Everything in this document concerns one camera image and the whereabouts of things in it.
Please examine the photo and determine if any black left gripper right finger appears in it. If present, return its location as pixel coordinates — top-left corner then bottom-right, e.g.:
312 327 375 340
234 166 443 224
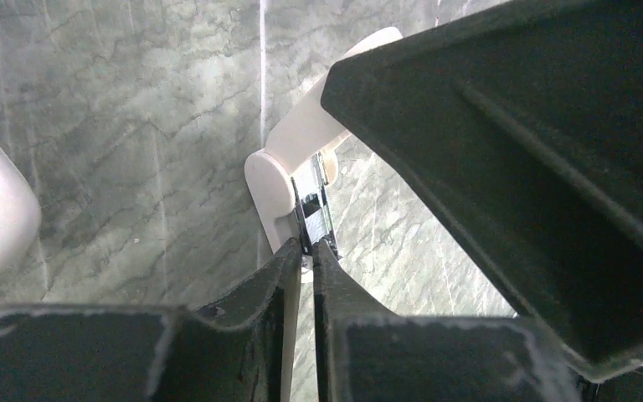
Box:
313 241 579 401

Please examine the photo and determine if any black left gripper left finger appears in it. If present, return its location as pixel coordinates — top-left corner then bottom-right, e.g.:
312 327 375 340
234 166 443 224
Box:
0 239 302 401

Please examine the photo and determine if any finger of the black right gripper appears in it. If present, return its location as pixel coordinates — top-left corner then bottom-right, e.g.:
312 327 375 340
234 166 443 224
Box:
321 1 643 380

